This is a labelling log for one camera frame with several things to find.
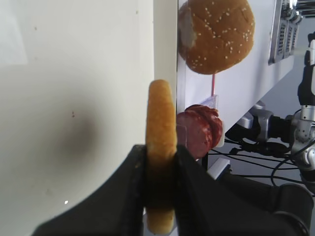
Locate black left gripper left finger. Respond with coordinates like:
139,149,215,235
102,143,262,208
33,145,146,236

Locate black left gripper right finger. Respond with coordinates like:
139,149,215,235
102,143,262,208
174,146,314,236

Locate golden bun bottom half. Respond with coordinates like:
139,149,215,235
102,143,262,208
145,80,177,235

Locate left meat patty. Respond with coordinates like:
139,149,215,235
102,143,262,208
176,110,213,160

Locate meat patty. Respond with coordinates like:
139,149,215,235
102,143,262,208
185,104,223,148
176,110,213,160

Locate right meat patty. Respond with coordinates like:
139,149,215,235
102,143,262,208
185,104,223,148

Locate lower right clear holder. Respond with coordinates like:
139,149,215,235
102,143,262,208
200,95,219,110

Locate right red tape strip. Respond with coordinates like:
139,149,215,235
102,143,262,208
211,74,216,96

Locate white metal tray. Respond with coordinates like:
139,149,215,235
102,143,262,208
0,0,178,236

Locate sesame bun top front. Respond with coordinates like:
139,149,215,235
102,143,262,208
184,0,255,75

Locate bun top rear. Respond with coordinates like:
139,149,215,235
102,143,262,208
178,2,196,59

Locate black cables under table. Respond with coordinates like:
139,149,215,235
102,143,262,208
206,137,315,197

